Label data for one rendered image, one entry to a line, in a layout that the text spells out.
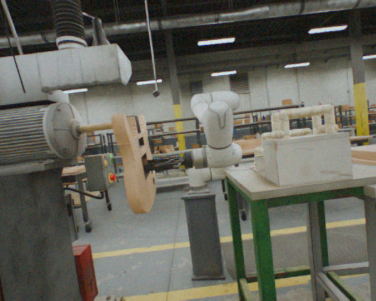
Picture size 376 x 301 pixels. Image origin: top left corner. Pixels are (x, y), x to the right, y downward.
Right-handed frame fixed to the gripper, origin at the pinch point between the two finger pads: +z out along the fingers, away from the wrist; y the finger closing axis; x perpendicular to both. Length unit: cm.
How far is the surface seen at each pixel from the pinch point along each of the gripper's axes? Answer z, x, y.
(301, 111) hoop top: -62, 15, -11
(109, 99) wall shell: 420, 123, 1142
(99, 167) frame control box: 31.2, -4.2, 23.7
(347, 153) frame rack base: -76, -1, -16
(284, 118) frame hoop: -56, 14, -11
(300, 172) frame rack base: -59, -6, -16
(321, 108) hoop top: -69, 16, -11
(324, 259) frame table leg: -97, -85, 21
